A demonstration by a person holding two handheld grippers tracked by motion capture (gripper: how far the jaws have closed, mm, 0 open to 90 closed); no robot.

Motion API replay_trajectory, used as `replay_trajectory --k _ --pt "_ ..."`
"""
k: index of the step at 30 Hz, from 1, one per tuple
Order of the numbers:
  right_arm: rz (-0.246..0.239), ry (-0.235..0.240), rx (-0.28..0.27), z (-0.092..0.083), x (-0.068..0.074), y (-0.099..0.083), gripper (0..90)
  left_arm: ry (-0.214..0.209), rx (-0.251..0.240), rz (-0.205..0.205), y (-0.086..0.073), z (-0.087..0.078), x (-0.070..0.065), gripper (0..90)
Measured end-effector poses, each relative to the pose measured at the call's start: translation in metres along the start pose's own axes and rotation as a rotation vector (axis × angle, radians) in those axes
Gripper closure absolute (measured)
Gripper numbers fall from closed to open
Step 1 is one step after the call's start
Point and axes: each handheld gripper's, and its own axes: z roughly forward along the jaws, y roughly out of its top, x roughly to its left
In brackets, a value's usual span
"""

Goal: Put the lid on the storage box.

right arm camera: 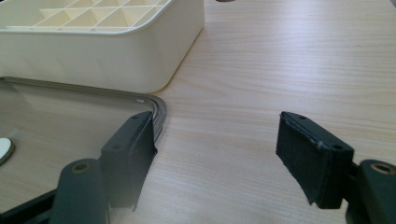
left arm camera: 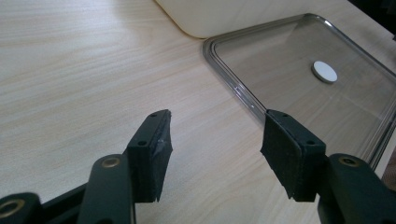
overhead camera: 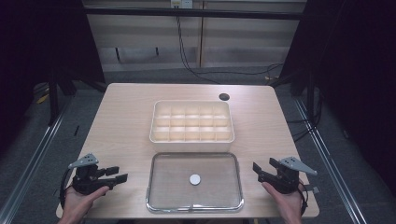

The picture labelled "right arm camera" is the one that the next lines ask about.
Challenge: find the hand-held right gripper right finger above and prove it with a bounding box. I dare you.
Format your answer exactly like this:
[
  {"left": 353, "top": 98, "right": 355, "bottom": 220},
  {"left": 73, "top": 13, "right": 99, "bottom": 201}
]
[{"left": 276, "top": 111, "right": 396, "bottom": 224}]

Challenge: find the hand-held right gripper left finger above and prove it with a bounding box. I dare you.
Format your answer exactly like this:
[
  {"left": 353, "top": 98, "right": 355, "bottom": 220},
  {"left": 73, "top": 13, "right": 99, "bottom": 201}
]
[{"left": 49, "top": 110, "right": 159, "bottom": 224}]

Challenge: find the transparent grey box lid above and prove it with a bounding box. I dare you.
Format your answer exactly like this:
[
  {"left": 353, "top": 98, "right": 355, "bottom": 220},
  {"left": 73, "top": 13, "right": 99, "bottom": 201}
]
[{"left": 0, "top": 76, "right": 168, "bottom": 216}]

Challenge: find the cream divided storage box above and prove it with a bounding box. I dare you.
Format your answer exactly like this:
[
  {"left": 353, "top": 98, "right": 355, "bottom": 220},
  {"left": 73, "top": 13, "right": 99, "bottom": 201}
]
[{"left": 0, "top": 0, "right": 205, "bottom": 94}]

